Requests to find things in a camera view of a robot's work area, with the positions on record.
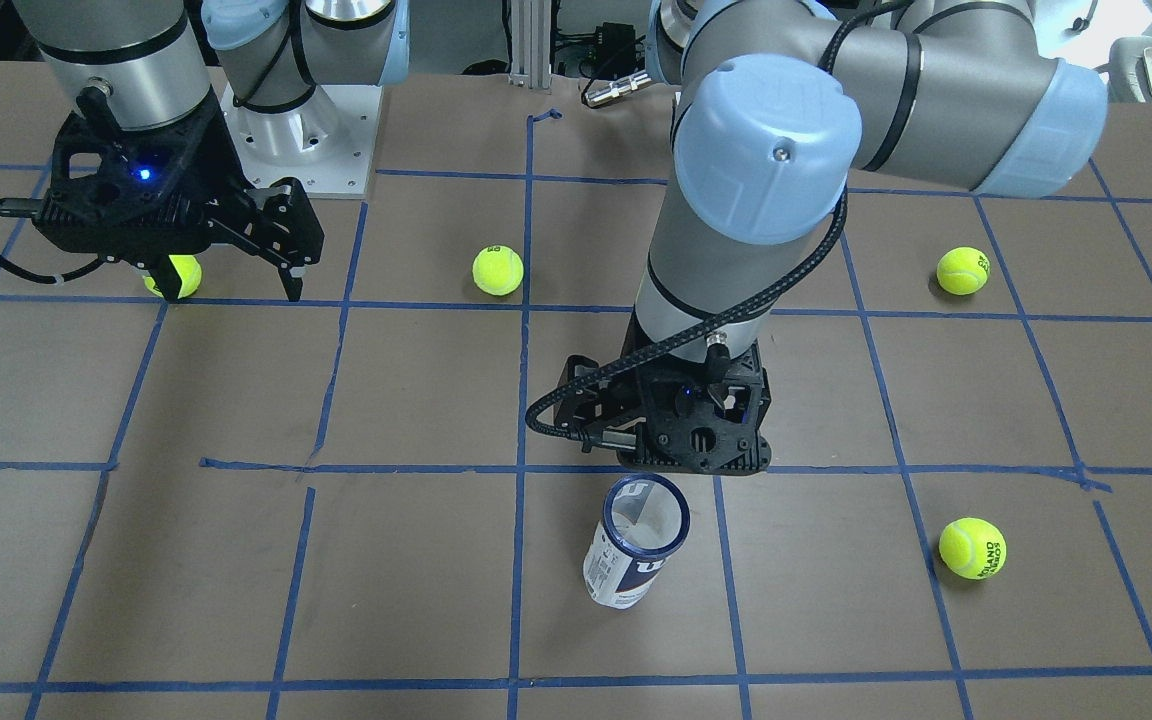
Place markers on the aluminium frame post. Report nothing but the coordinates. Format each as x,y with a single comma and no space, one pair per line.
529,39

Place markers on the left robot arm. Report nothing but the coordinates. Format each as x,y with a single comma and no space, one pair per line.
779,101

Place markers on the tennis ball with Roland Garros print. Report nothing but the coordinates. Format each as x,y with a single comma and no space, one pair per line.
972,548

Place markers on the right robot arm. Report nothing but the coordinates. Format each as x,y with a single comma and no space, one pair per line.
138,65

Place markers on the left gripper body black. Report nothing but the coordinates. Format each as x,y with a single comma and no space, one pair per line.
600,393

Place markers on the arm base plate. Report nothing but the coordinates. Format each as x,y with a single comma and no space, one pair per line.
328,143

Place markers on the tennis ball with Wilson print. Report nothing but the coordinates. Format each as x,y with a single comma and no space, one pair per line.
189,272

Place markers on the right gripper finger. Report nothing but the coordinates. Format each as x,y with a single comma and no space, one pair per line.
162,271
276,224

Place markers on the tennis ball can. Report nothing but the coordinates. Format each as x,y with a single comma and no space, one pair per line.
645,520

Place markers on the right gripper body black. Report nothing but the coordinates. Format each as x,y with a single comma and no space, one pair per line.
219,176

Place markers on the tennis ball near base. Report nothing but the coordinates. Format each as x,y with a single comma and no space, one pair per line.
498,270
963,271

